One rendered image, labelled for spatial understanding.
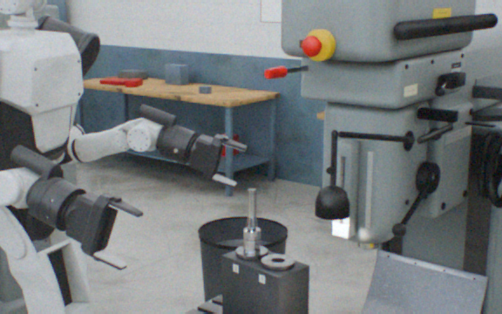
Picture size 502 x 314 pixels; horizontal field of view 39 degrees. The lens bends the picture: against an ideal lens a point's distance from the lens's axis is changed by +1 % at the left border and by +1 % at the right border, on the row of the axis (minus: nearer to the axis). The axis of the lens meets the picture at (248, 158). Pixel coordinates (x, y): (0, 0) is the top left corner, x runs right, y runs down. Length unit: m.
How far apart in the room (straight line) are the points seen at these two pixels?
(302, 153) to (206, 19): 1.74
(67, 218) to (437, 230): 1.07
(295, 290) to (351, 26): 0.80
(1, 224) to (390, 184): 0.88
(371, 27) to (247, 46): 5.82
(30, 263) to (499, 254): 1.18
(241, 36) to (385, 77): 5.78
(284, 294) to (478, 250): 0.53
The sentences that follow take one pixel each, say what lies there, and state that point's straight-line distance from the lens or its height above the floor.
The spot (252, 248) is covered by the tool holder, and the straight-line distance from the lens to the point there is 1.95.
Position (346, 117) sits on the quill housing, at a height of 1.60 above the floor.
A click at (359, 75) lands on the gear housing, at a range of 1.49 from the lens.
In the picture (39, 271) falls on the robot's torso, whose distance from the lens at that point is 1.72.
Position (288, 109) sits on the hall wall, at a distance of 6.92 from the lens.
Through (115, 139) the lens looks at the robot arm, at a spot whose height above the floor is 1.48.
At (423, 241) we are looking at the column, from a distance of 2.06.
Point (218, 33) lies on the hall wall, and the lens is 7.39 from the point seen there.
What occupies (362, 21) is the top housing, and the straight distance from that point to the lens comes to 1.37.
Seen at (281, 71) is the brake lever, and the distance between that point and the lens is 1.46.
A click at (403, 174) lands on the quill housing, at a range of 1.57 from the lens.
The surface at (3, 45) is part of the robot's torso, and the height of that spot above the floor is 1.75.
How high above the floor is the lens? 1.87
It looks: 14 degrees down
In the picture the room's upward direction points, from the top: straight up
